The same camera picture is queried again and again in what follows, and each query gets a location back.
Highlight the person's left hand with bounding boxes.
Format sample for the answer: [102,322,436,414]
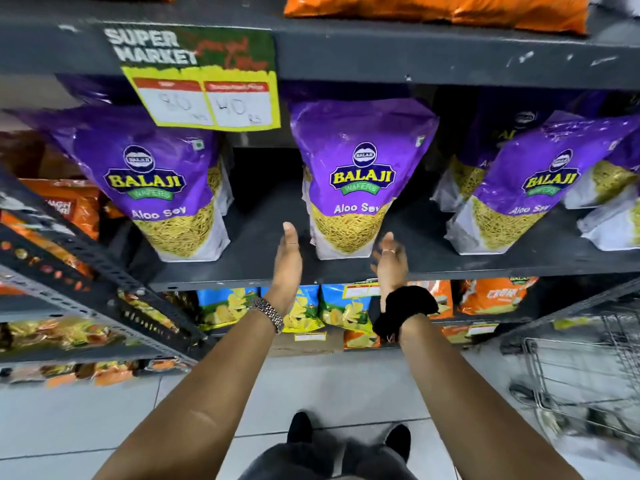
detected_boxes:
[262,222,304,316]

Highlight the person's right hand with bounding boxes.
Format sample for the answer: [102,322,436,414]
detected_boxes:
[370,232,410,301]

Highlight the person's left forearm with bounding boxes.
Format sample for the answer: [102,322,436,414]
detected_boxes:
[92,309,281,480]

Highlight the person's right forearm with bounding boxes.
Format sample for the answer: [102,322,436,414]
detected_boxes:
[397,315,584,480]

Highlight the black hair scrunchie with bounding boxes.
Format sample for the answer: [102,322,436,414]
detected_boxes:
[372,285,440,343]

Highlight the blue yellow chips packet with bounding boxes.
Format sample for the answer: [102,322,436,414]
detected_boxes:
[260,285,326,334]
[197,288,259,332]
[319,283,381,336]

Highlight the silver metal wristwatch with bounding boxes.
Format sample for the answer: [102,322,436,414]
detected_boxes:
[248,297,285,335]

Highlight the orange white snack packet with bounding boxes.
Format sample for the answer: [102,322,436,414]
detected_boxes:
[457,277,540,316]
[407,280,455,321]

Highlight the purple yellow snack packet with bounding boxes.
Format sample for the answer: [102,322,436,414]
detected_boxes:
[289,98,440,261]

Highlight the row of purple packets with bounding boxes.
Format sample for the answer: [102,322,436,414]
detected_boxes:
[10,85,640,263]

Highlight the dark grey metal shelf unit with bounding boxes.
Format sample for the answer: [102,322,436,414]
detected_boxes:
[0,0,640,365]

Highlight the person's black left shoe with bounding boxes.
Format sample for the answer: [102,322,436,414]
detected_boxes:
[287,411,314,444]

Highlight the person's black shoe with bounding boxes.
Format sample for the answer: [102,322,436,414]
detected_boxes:
[384,423,412,464]
[287,411,314,444]

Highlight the green yellow price sign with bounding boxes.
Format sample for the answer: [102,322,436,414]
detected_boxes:
[103,26,282,133]

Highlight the grey perforated metal rack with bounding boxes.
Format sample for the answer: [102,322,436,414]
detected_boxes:
[0,165,212,366]

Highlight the person's black right shoe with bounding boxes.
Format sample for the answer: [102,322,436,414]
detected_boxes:
[384,423,412,464]

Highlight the person's grey trousers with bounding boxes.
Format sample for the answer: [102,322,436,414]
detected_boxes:
[239,439,417,480]

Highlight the orange snack packet red label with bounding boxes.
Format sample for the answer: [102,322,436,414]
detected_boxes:
[20,178,104,241]

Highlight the row of mixed orange packets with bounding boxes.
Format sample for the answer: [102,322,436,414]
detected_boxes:
[0,209,97,281]

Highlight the large orange snack bag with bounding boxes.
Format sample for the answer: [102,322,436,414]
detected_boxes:
[283,0,591,36]

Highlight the row of yellow green packets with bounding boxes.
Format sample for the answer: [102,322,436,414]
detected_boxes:
[0,316,127,351]

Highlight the metal wire shopping cart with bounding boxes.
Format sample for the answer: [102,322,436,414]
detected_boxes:
[500,294,640,441]

